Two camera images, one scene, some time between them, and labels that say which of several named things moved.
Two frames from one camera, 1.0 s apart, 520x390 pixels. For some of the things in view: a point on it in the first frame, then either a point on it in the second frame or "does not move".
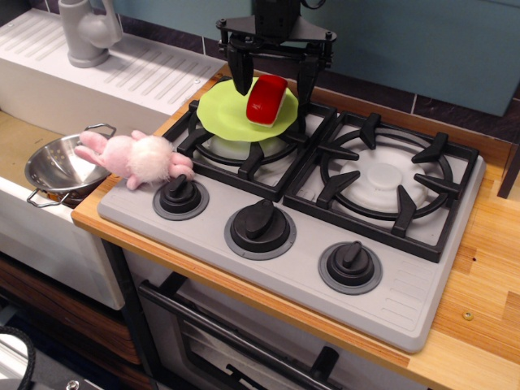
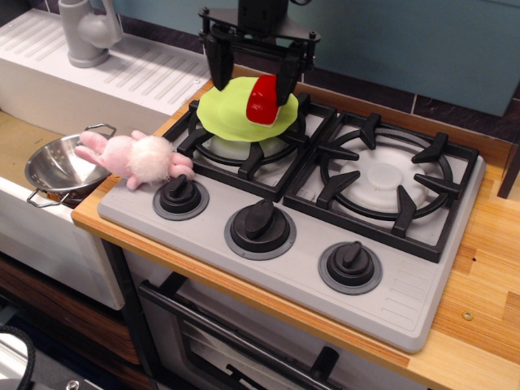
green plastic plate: [222, 108] does not move
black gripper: [277, 28] -> [263, 26]
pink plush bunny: [142, 160] does not move
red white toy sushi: [266, 99] does not move
